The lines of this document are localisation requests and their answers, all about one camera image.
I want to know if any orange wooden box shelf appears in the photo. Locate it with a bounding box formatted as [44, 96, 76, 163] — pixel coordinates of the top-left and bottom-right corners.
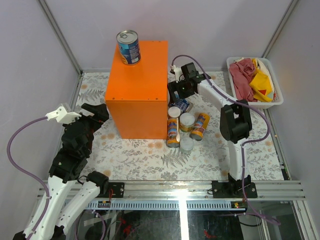
[104, 40, 168, 140]

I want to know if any yellow porridge can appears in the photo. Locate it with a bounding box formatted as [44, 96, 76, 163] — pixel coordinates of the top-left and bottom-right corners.
[189, 113, 211, 141]

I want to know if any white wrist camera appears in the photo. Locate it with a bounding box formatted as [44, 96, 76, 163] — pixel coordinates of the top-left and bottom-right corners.
[45, 103, 81, 124]
[169, 65, 184, 83]

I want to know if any pink cloth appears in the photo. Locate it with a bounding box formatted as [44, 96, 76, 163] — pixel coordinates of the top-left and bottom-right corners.
[228, 58, 257, 102]

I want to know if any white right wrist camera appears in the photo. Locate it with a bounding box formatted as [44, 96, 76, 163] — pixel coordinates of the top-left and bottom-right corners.
[169, 65, 184, 83]

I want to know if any lying yellow can with spoon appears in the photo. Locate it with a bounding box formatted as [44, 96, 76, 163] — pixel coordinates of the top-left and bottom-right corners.
[166, 118, 180, 148]

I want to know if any upright yellow can white lid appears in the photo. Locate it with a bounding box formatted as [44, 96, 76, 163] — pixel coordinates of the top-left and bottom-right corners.
[179, 112, 195, 133]

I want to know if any rear can white lid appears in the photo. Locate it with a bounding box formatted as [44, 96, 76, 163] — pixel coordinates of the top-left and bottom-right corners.
[167, 106, 181, 119]

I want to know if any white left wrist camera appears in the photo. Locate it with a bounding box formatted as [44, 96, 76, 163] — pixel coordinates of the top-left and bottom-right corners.
[45, 103, 81, 124]

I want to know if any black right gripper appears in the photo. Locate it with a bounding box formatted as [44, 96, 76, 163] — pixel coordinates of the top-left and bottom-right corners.
[167, 78, 195, 104]

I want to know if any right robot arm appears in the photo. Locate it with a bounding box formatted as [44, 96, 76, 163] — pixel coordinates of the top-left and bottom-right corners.
[167, 62, 252, 198]

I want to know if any blue tin can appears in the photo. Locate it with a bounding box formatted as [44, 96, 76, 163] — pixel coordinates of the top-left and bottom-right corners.
[116, 30, 141, 65]
[169, 99, 194, 113]

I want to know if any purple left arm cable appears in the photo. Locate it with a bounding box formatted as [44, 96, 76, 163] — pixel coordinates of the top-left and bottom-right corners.
[6, 117, 51, 240]

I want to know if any aluminium mounting rail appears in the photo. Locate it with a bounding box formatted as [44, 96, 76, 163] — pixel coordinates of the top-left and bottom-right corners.
[37, 180, 307, 201]

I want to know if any white plastic basket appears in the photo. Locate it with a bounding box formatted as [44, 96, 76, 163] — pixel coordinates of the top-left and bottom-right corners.
[226, 56, 285, 110]

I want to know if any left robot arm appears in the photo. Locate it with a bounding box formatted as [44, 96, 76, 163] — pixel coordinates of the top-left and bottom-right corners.
[6, 103, 110, 240]

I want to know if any yellow cloth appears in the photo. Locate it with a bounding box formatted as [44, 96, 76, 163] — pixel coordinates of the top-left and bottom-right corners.
[249, 58, 275, 103]

